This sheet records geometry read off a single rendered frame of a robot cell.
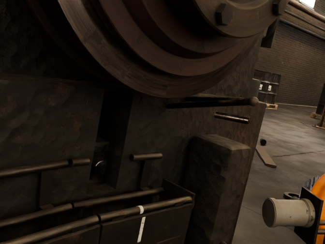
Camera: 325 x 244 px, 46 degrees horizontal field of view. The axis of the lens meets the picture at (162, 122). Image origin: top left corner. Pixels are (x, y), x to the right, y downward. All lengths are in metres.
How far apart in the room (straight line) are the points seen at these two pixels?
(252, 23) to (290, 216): 0.45
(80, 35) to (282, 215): 0.56
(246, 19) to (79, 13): 0.20
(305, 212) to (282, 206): 0.05
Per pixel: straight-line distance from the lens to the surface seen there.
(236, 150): 0.71
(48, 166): 0.55
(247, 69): 0.97
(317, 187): 0.87
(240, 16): 0.49
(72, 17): 0.42
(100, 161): 0.63
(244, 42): 0.63
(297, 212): 0.84
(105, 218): 0.53
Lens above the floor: 0.94
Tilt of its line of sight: 10 degrees down
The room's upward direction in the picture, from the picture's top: 12 degrees clockwise
